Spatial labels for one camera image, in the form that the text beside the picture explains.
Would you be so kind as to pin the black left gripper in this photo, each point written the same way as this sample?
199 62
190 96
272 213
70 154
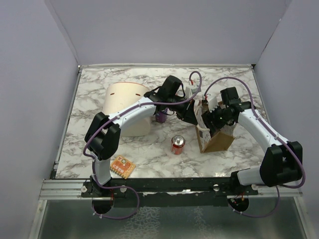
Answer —
188 116

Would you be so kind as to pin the aluminium frame rail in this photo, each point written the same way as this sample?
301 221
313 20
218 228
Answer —
71 190

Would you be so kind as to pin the orange snack packet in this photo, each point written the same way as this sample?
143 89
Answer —
122 166

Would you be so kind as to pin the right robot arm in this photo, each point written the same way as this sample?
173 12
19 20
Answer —
282 162

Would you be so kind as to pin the white cylindrical bucket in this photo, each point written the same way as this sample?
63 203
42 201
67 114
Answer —
121 95

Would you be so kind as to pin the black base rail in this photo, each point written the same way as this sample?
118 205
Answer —
165 192

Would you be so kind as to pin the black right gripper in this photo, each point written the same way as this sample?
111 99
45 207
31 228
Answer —
208 116

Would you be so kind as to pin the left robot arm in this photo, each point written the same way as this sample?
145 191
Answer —
103 135

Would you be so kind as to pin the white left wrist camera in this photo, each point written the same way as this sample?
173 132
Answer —
191 90

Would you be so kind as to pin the purple soda can left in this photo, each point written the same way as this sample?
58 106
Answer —
161 117

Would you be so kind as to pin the red cola can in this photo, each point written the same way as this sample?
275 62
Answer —
177 144

